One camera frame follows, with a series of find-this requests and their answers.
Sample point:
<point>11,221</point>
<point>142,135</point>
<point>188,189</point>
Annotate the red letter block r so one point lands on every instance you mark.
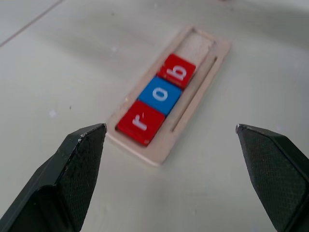
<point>140,123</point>

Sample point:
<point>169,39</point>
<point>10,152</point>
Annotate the red letter block b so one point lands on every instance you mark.
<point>178,71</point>

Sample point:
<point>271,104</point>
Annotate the blue letter block o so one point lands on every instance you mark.
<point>160,95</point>

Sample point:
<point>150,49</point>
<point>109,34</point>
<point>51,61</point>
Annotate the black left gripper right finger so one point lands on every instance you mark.
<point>275,174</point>

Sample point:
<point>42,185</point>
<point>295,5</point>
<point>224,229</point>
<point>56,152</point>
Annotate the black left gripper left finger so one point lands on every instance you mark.
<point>62,178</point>

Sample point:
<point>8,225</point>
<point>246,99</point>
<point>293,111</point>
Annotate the light wooden letter tray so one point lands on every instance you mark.
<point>207,79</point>

